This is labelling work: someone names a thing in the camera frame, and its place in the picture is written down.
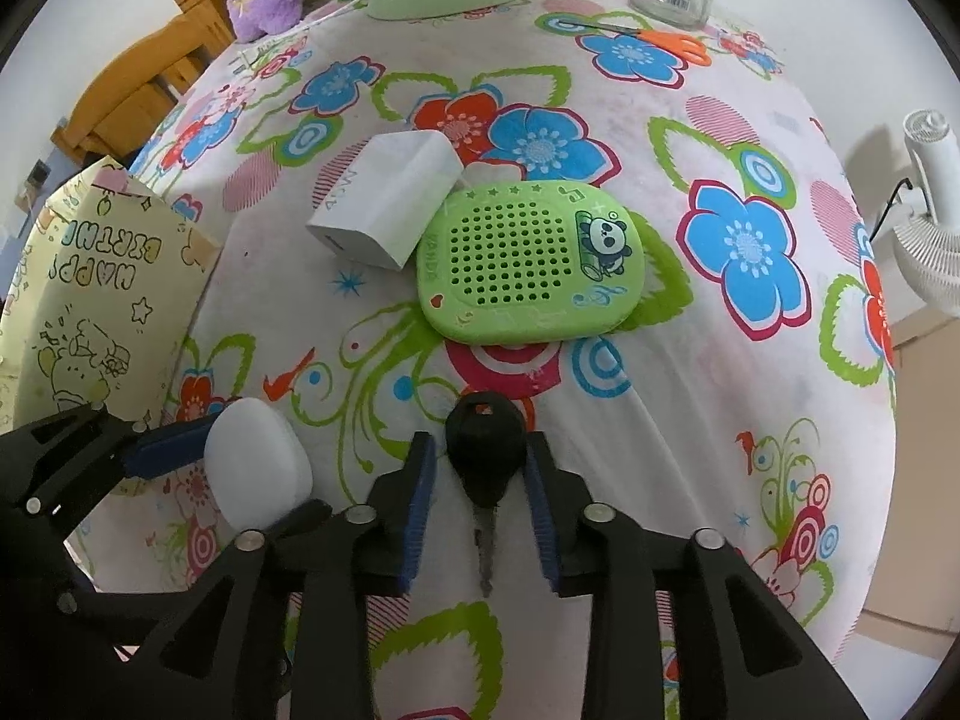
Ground white oval plastic case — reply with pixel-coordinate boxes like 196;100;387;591
203;398;313;532

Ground black car key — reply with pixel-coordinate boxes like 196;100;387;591
444;392;527;598

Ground white power adapter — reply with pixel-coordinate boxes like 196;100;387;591
306;130;464;271

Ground green panda speaker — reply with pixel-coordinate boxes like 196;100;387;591
415;181;646;346

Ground yellow cartoon storage box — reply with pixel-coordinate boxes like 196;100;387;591
2;158;220;431

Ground floral tablecloth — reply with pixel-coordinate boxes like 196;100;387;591
133;0;895;655

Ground white floor fan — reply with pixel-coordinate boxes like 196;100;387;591
890;109;958;317

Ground white fan cable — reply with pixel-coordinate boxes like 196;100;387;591
239;0;415;70

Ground orange handled scissors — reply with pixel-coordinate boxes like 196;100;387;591
594;25;713;67

